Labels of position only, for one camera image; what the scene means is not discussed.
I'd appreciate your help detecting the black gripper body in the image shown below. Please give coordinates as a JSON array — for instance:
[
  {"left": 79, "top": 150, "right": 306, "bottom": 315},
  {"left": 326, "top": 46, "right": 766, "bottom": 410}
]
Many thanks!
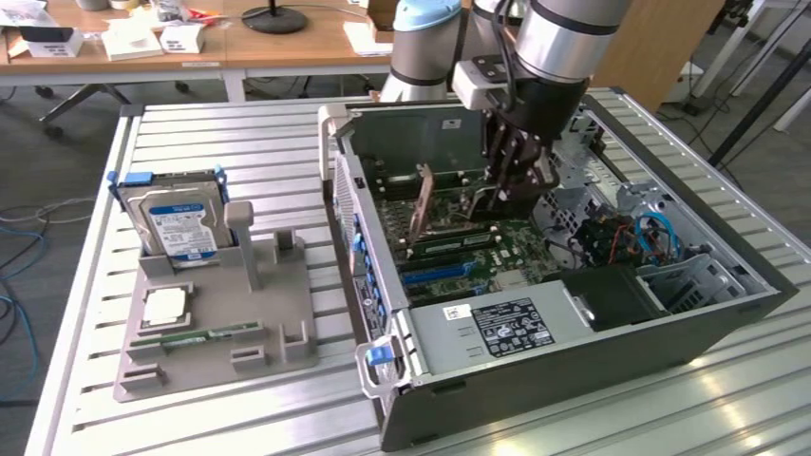
[{"left": 487, "top": 75, "right": 592, "bottom": 143}]

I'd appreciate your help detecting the green GPU card black shroud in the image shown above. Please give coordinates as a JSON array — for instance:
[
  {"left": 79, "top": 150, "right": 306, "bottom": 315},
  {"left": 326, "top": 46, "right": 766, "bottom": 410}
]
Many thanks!
[{"left": 403, "top": 162, "right": 442, "bottom": 253}]

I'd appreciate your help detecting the silver socket cover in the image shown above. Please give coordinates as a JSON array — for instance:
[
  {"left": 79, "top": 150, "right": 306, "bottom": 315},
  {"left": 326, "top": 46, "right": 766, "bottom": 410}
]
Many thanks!
[{"left": 467, "top": 185, "right": 503, "bottom": 213}]

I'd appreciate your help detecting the silver metal disk bay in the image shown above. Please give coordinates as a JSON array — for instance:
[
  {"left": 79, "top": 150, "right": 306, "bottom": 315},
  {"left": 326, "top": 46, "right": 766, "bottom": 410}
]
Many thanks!
[
  {"left": 635, "top": 253, "right": 766, "bottom": 317},
  {"left": 538, "top": 102, "right": 635, "bottom": 227}
]

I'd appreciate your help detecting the CPU socket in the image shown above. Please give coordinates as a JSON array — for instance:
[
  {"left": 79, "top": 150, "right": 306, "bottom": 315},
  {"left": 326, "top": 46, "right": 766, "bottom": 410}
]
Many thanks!
[{"left": 434, "top": 197, "right": 474, "bottom": 235}]

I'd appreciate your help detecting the green motherboard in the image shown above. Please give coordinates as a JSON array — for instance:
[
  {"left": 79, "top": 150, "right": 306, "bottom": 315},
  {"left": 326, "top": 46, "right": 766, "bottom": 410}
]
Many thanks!
[{"left": 372, "top": 173, "right": 566, "bottom": 305}]

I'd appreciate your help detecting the green RAM stick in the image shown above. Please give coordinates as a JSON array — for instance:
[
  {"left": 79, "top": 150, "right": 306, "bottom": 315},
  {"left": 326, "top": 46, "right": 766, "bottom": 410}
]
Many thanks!
[
  {"left": 415, "top": 230, "right": 496, "bottom": 257},
  {"left": 130, "top": 320, "right": 263, "bottom": 348}
]

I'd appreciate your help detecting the black fan housing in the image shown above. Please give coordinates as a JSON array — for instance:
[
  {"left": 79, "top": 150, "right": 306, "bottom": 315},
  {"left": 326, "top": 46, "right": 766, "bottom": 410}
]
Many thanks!
[{"left": 575, "top": 216, "right": 639, "bottom": 268}]

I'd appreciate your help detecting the wooden cabinet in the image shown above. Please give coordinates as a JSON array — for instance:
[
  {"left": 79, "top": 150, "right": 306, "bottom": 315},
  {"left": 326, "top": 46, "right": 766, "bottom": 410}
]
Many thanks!
[{"left": 586, "top": 0, "right": 727, "bottom": 113}]

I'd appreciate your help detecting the blue expansion slot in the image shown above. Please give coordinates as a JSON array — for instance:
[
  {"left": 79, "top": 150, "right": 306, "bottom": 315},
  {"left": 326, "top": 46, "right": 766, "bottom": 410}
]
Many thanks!
[{"left": 400, "top": 264, "right": 478, "bottom": 287}]

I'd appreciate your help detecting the white paper stack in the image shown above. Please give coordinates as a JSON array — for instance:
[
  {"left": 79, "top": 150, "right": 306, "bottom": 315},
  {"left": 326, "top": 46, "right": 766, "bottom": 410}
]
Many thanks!
[{"left": 342, "top": 21, "right": 394, "bottom": 58}]

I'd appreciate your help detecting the brown cardboard box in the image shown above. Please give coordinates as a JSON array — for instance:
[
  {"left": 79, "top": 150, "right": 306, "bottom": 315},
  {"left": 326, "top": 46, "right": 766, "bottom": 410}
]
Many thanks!
[{"left": 367, "top": 0, "right": 398, "bottom": 45}]

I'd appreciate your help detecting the black tripod leg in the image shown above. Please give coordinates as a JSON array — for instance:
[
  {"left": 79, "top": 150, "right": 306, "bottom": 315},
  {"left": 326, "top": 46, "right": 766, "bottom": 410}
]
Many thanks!
[{"left": 706, "top": 49, "right": 811, "bottom": 167}]

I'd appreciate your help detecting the grey power supply unit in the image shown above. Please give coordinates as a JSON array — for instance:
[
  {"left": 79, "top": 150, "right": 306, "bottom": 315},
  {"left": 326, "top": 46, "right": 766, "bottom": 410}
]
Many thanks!
[{"left": 404, "top": 279, "right": 600, "bottom": 377}]

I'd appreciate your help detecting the open black PC case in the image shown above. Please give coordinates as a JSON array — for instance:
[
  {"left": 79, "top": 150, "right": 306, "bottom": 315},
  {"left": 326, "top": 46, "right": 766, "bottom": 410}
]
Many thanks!
[{"left": 316, "top": 92, "right": 800, "bottom": 452}]

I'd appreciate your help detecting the black round lamp base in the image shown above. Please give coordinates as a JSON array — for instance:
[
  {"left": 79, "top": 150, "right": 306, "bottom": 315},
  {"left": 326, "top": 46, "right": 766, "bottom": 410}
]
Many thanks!
[{"left": 240, "top": 0, "right": 311, "bottom": 35}]

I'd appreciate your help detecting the grey parts rack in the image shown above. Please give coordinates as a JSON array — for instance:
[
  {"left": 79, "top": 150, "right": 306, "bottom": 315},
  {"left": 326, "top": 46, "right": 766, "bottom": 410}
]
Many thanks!
[{"left": 112, "top": 199, "right": 322, "bottom": 405}]

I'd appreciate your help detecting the small white printed box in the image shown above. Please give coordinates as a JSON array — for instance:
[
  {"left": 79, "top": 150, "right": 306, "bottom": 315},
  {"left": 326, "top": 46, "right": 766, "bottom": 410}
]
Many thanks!
[{"left": 158, "top": 23, "right": 207, "bottom": 54}]

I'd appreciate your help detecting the silver CPU chip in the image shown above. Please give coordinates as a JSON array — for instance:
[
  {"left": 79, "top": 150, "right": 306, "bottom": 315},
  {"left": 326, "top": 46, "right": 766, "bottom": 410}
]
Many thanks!
[{"left": 139, "top": 287, "right": 191, "bottom": 329}]

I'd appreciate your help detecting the plain white box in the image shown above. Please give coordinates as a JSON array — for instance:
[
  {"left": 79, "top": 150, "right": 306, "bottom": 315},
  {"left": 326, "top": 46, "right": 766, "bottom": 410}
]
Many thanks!
[{"left": 100, "top": 18, "right": 166, "bottom": 63}]

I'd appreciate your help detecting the black chair base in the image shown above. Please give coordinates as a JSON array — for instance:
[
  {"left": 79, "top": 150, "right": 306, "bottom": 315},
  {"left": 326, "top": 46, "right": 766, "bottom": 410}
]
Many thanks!
[{"left": 35, "top": 83, "right": 135, "bottom": 139}]

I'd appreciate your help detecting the white box dark lid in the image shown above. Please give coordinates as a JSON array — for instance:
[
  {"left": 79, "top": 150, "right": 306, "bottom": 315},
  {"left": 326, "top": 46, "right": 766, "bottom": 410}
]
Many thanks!
[{"left": 16, "top": 26, "right": 85, "bottom": 59}]

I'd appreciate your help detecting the printed paper sheet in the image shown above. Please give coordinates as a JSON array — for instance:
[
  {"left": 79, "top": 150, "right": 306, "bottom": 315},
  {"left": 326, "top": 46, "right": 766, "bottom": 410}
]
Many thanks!
[{"left": 0, "top": 0, "right": 59, "bottom": 28}]

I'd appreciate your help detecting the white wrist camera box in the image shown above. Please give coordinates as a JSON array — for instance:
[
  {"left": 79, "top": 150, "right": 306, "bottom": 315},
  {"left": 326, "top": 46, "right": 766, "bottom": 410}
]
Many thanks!
[{"left": 451, "top": 53, "right": 519, "bottom": 111}]

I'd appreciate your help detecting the black camera cable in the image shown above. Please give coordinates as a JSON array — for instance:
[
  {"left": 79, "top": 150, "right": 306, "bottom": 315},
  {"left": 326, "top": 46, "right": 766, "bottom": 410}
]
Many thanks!
[{"left": 492, "top": 0, "right": 519, "bottom": 113}]

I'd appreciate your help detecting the blue data wire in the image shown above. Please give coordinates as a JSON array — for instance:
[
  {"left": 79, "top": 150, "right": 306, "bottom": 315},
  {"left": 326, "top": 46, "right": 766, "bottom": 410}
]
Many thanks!
[{"left": 636, "top": 211, "right": 684, "bottom": 267}]

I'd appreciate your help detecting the wooden desk white frame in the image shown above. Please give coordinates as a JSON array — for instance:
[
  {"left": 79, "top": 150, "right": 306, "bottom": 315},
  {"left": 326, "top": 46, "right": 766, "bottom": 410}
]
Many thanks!
[
  {"left": 0, "top": 0, "right": 231, "bottom": 104},
  {"left": 224, "top": 0, "right": 575, "bottom": 104}
]

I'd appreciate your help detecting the hard disk blue bracket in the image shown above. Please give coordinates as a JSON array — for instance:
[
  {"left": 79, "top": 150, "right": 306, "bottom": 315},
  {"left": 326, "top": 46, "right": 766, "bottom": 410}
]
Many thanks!
[{"left": 106, "top": 163, "right": 234, "bottom": 267}]

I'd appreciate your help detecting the blue floor cable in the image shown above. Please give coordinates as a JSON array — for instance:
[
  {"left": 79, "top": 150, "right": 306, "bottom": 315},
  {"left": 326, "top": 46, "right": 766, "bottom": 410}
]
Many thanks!
[{"left": 0, "top": 225, "right": 49, "bottom": 405}]

